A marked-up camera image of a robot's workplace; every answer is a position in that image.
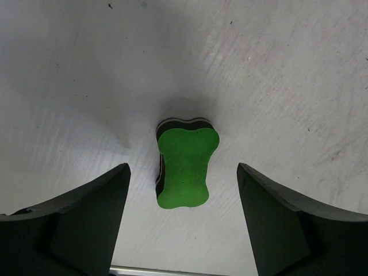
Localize green bone-shaped eraser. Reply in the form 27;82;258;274
155;118;220;209

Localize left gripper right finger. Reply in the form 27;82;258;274
237;163;367;275

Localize aluminium mounting rail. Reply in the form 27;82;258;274
109;265;239;276

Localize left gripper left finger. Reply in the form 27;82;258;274
1;163;131;275

